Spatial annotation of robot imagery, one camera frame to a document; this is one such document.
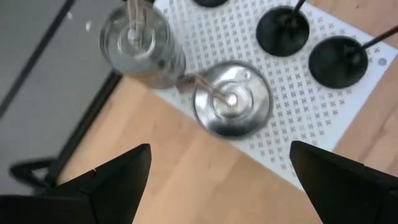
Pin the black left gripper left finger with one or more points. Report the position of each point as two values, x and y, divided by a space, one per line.
109 196

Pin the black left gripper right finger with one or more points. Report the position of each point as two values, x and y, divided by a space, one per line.
348 196

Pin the black candlestick holder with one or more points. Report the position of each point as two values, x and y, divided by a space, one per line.
280 34
210 2
335 65

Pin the silver cylindrical candle holder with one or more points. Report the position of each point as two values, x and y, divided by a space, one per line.
233 118
136 56

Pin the white perforated metal shelf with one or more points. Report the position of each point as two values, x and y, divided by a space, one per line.
295 109

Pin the white paper scrap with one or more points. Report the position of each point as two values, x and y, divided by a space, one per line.
70 15
88 26

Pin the black aluminium table frame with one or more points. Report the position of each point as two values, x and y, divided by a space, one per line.
91 124

